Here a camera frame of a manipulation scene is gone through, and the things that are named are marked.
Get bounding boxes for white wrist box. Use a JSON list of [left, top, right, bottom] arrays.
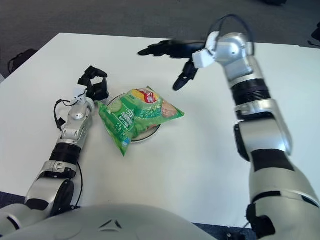
[[73, 84, 88, 105], [191, 31, 221, 69]]

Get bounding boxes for black office chair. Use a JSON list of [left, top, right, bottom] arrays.
[[307, 21, 320, 47]]

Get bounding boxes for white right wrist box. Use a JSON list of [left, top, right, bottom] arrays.
[[191, 31, 221, 69]]

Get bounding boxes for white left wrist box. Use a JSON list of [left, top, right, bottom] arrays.
[[73, 84, 88, 105]]

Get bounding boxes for green potato chips bag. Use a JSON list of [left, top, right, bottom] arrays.
[[97, 86, 185, 158]]

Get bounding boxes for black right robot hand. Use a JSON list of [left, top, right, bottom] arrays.
[[137, 39, 208, 91]]

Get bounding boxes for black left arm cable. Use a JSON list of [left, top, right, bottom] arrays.
[[54, 98, 83, 208]]

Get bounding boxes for white plate with black rim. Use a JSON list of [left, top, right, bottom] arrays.
[[107, 92, 162, 145]]

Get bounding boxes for grey robot torso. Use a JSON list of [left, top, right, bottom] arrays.
[[0, 203, 221, 240]]

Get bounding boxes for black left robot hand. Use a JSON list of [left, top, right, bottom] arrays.
[[77, 65, 110, 102]]

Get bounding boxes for black backpack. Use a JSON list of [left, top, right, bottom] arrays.
[[7, 48, 38, 72]]

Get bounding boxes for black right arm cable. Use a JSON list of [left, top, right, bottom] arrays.
[[214, 14, 256, 57]]

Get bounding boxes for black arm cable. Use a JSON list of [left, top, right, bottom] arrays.
[[214, 14, 256, 57], [54, 98, 83, 208]]

